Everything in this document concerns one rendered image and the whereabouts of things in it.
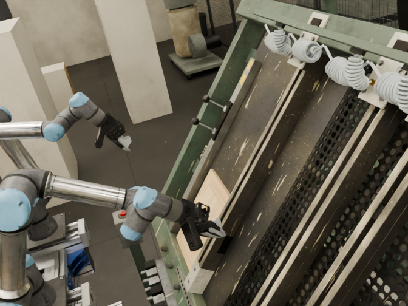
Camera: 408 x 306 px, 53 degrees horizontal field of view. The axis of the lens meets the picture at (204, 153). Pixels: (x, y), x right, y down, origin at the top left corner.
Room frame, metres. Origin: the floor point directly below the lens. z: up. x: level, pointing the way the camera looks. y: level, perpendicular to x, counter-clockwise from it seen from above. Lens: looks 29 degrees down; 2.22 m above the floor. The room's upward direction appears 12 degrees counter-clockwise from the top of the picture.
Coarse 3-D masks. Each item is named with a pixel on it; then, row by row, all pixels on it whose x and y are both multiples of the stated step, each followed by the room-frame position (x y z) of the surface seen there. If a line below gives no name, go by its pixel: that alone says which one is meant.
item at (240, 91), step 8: (256, 64) 1.78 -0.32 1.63; (248, 72) 1.77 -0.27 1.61; (256, 72) 1.78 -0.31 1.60; (248, 80) 1.77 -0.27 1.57; (240, 88) 1.76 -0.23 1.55; (248, 88) 1.77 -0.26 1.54; (232, 96) 1.80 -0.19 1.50; (240, 96) 1.76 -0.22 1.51; (240, 104) 1.76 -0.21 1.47; (232, 112) 1.75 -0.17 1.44; (232, 120) 1.75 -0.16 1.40; (224, 128) 1.74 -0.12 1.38; (224, 136) 1.74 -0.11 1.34; (208, 144) 1.76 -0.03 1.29; (216, 144) 1.73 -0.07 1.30; (208, 152) 1.72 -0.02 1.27; (216, 152) 1.73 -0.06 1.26; (200, 160) 1.75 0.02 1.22; (208, 160) 1.72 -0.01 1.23; (200, 168) 1.71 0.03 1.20; (208, 168) 1.72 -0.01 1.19; (192, 176) 1.74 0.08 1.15; (200, 176) 1.71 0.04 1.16; (192, 184) 1.70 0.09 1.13; (200, 184) 1.70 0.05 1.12; (192, 192) 1.70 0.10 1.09; (192, 200) 1.69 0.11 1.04; (176, 224) 1.67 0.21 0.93; (176, 232) 1.67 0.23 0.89
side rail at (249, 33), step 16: (240, 32) 2.03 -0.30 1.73; (256, 32) 2.03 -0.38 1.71; (240, 48) 2.02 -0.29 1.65; (224, 64) 2.02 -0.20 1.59; (240, 64) 2.01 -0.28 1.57; (224, 80) 1.99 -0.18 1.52; (224, 96) 1.99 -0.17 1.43; (208, 112) 1.97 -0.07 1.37; (192, 128) 1.99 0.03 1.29; (192, 144) 1.95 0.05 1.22; (176, 160) 1.98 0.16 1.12; (192, 160) 1.95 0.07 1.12; (176, 176) 1.92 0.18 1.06; (176, 192) 1.92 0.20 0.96
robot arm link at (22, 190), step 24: (0, 192) 1.07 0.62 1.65; (24, 192) 1.09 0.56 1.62; (0, 216) 1.03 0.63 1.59; (24, 216) 1.04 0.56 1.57; (0, 240) 1.06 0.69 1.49; (24, 240) 1.08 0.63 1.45; (0, 264) 1.06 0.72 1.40; (24, 264) 1.08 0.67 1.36; (0, 288) 1.06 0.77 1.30; (24, 288) 1.08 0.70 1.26
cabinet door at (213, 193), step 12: (216, 180) 1.57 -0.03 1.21; (204, 192) 1.61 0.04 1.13; (216, 192) 1.52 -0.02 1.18; (228, 192) 1.45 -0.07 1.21; (204, 204) 1.56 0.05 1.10; (216, 204) 1.47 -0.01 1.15; (216, 216) 1.42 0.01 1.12; (180, 240) 1.57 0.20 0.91; (204, 240) 1.40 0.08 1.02; (192, 252) 1.43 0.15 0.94; (192, 264) 1.38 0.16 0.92
